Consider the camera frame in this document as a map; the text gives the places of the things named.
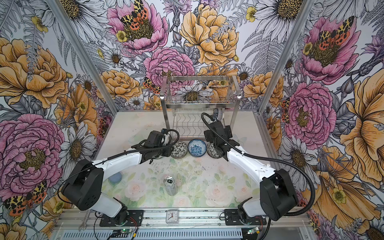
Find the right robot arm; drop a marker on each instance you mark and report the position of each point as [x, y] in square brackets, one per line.
[277, 195]

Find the blue floral bowl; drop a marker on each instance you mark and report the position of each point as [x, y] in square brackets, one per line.
[197, 148]

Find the silver drink can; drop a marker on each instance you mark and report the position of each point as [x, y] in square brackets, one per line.
[170, 185]

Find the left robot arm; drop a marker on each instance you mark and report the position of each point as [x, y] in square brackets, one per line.
[83, 187]

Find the aluminium front rail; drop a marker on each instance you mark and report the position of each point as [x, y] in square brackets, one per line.
[154, 218]

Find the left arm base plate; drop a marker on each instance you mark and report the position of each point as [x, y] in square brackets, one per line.
[128, 218]

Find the dark grey petal bowl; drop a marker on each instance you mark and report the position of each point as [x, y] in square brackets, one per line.
[218, 114]

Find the dark speckled pattern bowl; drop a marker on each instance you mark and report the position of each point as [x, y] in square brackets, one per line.
[212, 152]

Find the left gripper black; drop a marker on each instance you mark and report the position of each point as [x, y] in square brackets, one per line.
[166, 154]

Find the small white clock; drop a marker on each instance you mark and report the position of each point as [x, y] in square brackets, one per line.
[172, 216]

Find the steel wrench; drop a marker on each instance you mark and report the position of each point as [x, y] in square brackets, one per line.
[83, 225]

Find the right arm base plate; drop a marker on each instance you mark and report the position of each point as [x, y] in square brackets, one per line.
[236, 217]

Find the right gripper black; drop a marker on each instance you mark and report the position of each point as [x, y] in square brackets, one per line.
[208, 136]

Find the steel two-tier dish rack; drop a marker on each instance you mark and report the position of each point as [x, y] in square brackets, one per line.
[184, 98]

